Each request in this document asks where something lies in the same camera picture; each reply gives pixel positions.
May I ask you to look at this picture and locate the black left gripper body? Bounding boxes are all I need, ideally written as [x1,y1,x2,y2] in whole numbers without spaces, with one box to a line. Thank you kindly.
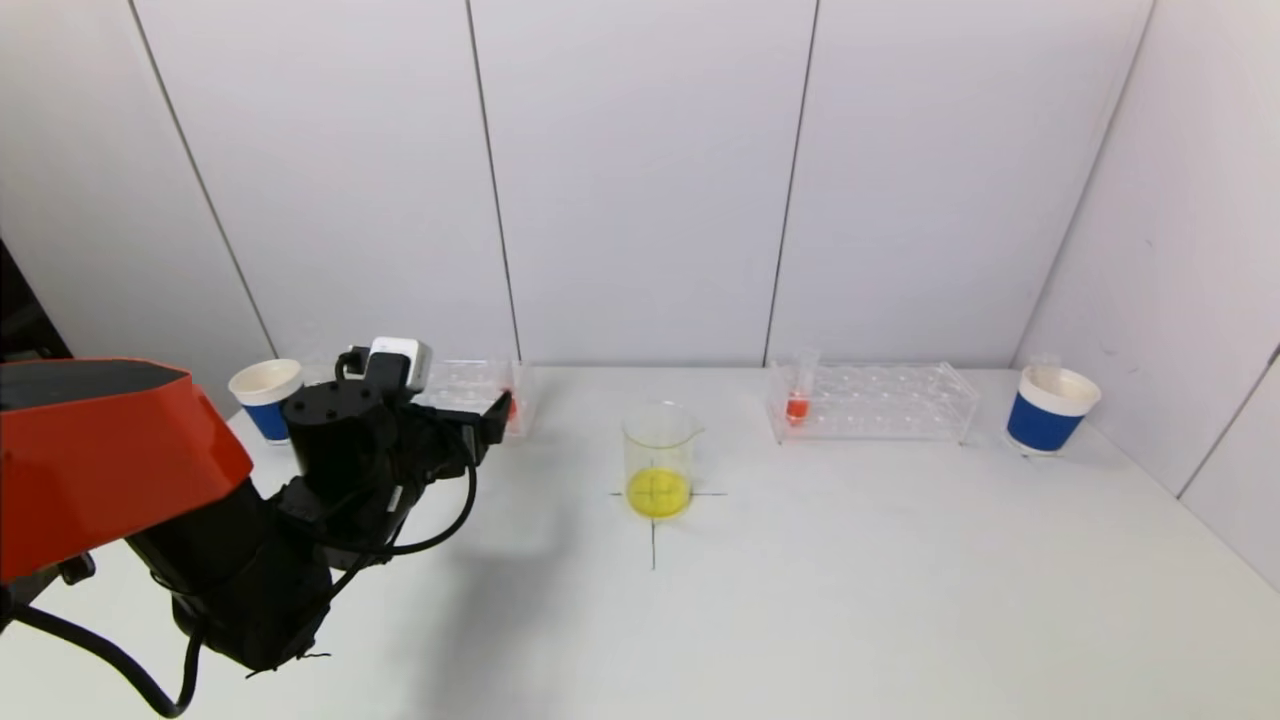
[397,402,488,480]

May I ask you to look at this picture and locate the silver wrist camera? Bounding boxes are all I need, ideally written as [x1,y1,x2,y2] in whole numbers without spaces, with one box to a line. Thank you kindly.
[345,337,434,395]

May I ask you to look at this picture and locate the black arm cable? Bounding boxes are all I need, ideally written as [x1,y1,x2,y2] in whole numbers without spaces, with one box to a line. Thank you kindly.
[8,600,207,719]

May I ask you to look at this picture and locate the clear glass beaker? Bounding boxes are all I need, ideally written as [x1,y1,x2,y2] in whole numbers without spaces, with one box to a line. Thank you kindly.
[621,400,706,521]

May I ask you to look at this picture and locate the blue white paper cup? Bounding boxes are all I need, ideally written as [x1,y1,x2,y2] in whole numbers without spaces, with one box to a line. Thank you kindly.
[228,359,304,444]
[1005,366,1103,458]

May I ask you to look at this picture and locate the clear acrylic test tube rack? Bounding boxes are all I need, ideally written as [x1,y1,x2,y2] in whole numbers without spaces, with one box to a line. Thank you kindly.
[415,359,535,439]
[765,361,979,446]

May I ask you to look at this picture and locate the red pigment test tube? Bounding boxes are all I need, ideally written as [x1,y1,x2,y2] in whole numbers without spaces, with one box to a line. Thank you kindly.
[785,349,822,428]
[494,352,521,433]

